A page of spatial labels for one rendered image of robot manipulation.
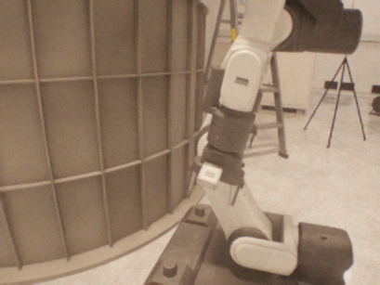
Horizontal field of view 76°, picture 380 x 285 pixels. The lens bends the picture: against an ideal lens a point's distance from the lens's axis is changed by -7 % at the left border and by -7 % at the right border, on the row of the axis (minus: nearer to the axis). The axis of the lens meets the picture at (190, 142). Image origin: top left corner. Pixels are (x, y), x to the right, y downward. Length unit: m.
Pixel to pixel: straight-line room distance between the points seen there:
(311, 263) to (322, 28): 0.66
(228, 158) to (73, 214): 0.80
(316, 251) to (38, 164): 0.99
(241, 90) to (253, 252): 0.53
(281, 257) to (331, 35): 0.62
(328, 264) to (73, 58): 1.07
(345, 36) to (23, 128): 1.02
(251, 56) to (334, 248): 0.64
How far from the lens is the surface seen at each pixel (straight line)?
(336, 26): 0.72
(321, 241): 0.91
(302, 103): 4.58
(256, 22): 0.52
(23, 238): 1.26
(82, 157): 1.09
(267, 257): 0.87
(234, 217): 0.86
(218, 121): 0.53
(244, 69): 0.49
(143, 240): 1.32
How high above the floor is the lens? 0.86
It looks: 18 degrees down
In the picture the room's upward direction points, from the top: 1 degrees clockwise
